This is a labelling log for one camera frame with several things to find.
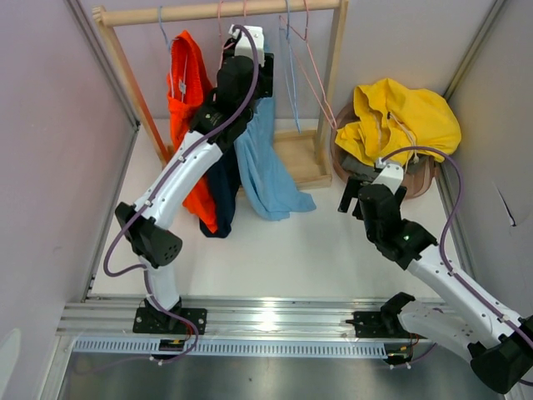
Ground pink hanger of yellow shorts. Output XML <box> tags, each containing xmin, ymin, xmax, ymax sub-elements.
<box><xmin>278</xmin><ymin>1</ymin><xmax>337</xmax><ymax>129</ymax></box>

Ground blue hanger under orange shorts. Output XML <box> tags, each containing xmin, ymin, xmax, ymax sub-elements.
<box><xmin>157</xmin><ymin>6</ymin><xmax>187</xmax><ymax>101</ymax></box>

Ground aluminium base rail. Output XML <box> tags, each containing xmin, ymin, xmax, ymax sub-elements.
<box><xmin>56</xmin><ymin>296</ymin><xmax>386</xmax><ymax>340</ymax></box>

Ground perforated cable duct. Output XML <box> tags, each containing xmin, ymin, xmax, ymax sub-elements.
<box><xmin>72</xmin><ymin>337</ymin><xmax>387</xmax><ymax>359</ymax></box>

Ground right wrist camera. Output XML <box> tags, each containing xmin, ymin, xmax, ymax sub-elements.
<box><xmin>372</xmin><ymin>157</ymin><xmax>404</xmax><ymax>194</ymax></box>

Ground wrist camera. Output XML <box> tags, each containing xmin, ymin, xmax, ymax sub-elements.
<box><xmin>229</xmin><ymin>24</ymin><xmax>266</xmax><ymax>68</ymax></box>
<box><xmin>372</xmin><ymin>157</ymin><xmax>404</xmax><ymax>194</ymax></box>

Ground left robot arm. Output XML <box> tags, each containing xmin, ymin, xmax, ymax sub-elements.
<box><xmin>115</xmin><ymin>50</ymin><xmax>274</xmax><ymax>334</ymax></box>

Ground blue hanger of grey shorts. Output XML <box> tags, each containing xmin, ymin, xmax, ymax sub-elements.
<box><xmin>279</xmin><ymin>1</ymin><xmax>301</xmax><ymax>134</ymax></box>

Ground translucent pink basket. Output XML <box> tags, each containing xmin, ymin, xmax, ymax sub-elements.
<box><xmin>330</xmin><ymin>104</ymin><xmax>438</xmax><ymax>199</ymax></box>

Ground yellow shorts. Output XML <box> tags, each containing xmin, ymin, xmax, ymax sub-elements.
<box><xmin>335</xmin><ymin>78</ymin><xmax>461</xmax><ymax>166</ymax></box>

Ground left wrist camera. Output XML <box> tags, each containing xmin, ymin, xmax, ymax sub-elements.
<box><xmin>229</xmin><ymin>24</ymin><xmax>266</xmax><ymax>68</ymax></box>

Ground navy blue shorts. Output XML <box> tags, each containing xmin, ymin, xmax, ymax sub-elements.
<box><xmin>198</xmin><ymin>37</ymin><xmax>242</xmax><ymax>238</ymax></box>

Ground wooden clothes rack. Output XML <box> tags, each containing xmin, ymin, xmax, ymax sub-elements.
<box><xmin>92</xmin><ymin>1</ymin><xmax>349</xmax><ymax>190</ymax></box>

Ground pink hanger of navy shorts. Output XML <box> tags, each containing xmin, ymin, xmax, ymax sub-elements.
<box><xmin>217</xmin><ymin>0</ymin><xmax>227</xmax><ymax>73</ymax></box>

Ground grey shorts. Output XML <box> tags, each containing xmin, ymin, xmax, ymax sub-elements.
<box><xmin>341</xmin><ymin>154</ymin><xmax>427</xmax><ymax>177</ymax></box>

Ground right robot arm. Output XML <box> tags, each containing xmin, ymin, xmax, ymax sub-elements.
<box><xmin>338</xmin><ymin>177</ymin><xmax>532</xmax><ymax>394</ymax></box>

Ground light blue shorts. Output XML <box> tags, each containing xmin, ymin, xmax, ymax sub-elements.
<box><xmin>235</xmin><ymin>97</ymin><xmax>316</xmax><ymax>221</ymax></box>

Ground orange shorts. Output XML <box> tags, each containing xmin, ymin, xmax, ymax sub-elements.
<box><xmin>167</xmin><ymin>30</ymin><xmax>217</xmax><ymax>237</ymax></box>

